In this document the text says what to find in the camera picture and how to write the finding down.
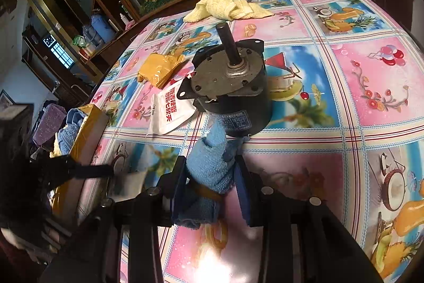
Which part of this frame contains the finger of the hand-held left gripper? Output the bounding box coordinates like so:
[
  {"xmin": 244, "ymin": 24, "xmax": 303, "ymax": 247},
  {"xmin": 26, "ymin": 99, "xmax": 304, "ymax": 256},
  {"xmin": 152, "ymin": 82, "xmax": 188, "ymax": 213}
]
[{"xmin": 46, "ymin": 155, "xmax": 115, "ymax": 186}]

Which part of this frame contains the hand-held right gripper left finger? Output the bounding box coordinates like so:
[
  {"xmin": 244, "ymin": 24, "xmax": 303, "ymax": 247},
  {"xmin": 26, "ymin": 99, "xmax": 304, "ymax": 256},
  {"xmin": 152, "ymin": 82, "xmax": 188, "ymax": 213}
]
[{"xmin": 40, "ymin": 155, "xmax": 188, "ymax": 283}]

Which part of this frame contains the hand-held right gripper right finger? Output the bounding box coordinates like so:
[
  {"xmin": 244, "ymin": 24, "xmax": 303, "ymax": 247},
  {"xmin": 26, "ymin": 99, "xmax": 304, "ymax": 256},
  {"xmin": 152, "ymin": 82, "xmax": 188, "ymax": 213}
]
[{"xmin": 235, "ymin": 154, "xmax": 378, "ymax": 283}]

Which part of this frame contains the white foam box yellow tape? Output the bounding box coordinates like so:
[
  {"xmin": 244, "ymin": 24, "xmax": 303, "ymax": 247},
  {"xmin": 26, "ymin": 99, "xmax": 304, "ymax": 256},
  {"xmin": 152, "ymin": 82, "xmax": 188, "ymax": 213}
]
[{"xmin": 50, "ymin": 104, "xmax": 110, "ymax": 230}]

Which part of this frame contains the small blue towel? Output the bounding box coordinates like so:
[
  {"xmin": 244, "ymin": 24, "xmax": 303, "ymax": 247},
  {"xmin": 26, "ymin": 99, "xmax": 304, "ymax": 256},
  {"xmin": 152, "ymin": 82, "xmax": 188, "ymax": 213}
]
[{"xmin": 172, "ymin": 120, "xmax": 246, "ymax": 230}]

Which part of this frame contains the large blue towel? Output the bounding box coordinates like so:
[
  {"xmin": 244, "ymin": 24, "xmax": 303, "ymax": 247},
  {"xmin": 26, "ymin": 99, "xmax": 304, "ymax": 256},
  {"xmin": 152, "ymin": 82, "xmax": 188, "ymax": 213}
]
[{"xmin": 56, "ymin": 109, "xmax": 85, "ymax": 154}]

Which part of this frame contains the purple floral cloth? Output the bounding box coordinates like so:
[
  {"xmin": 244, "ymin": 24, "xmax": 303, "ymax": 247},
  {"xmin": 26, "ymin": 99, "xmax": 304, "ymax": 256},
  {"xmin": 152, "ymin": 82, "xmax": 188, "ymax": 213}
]
[{"xmin": 33, "ymin": 104, "xmax": 67, "ymax": 146}]

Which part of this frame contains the white red-print wipes packet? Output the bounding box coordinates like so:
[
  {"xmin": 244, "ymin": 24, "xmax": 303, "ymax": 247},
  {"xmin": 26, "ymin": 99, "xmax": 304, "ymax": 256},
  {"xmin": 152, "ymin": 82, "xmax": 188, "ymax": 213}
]
[{"xmin": 148, "ymin": 79, "xmax": 199, "ymax": 138}]

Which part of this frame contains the black electric motor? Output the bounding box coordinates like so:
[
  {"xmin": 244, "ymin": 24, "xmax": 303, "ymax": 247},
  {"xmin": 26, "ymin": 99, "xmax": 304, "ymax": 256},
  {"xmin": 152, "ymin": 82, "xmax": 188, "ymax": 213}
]
[{"xmin": 177, "ymin": 23, "xmax": 274, "ymax": 138}]

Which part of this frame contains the orange plastic packet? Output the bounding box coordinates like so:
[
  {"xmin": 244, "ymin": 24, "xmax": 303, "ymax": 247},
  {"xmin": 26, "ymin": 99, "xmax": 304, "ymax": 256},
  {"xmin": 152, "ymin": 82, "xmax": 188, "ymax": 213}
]
[{"xmin": 137, "ymin": 53, "xmax": 186, "ymax": 86}]

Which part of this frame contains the printed pink blue tablecloth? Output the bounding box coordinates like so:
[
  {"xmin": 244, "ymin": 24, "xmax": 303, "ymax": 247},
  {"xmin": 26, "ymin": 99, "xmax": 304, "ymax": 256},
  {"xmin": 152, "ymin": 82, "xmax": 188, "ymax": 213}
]
[{"xmin": 76, "ymin": 0, "xmax": 424, "ymax": 283}]

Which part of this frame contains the small blue bottle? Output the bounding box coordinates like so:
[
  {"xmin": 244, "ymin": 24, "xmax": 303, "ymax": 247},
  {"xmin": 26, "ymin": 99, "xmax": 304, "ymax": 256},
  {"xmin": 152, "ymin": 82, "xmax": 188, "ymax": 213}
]
[{"xmin": 82, "ymin": 25, "xmax": 96, "ymax": 45}]

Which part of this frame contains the large blue bottle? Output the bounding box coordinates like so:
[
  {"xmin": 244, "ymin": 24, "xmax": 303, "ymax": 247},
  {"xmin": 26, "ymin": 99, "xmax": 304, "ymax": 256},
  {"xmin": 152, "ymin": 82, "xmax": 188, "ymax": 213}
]
[{"xmin": 91, "ymin": 14, "xmax": 115, "ymax": 43}]

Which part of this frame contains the dark wooden display cabinet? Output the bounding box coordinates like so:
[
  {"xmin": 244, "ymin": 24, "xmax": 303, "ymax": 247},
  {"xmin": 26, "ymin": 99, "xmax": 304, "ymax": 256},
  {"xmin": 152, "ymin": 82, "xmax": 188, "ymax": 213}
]
[{"xmin": 21, "ymin": 0, "xmax": 100, "ymax": 81}]

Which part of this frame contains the crumpled pale yellow towel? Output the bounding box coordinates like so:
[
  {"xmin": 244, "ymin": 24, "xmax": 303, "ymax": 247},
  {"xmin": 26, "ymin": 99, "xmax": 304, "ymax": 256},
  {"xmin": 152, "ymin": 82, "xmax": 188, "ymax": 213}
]
[{"xmin": 183, "ymin": 0, "xmax": 275, "ymax": 23}]

